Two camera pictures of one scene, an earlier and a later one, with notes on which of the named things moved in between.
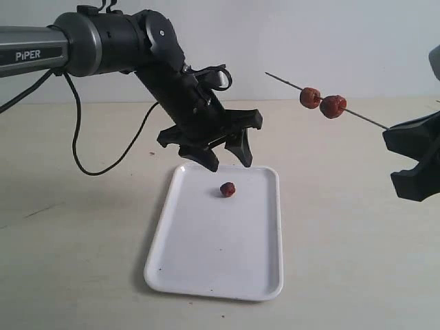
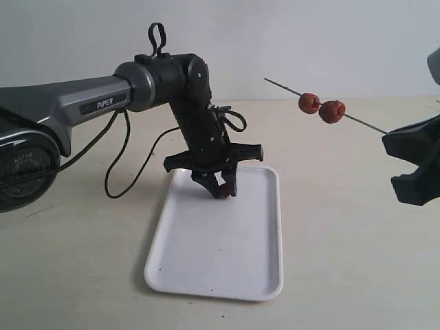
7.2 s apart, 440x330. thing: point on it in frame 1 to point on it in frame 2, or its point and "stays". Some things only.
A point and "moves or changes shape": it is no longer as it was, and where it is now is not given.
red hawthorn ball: (310, 97) moves or changes shape
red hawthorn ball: (227, 189) stays
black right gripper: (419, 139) stays
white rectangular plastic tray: (212, 246) stays
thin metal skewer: (346, 108) to (295, 92)
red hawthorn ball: (332, 106) moves or changes shape
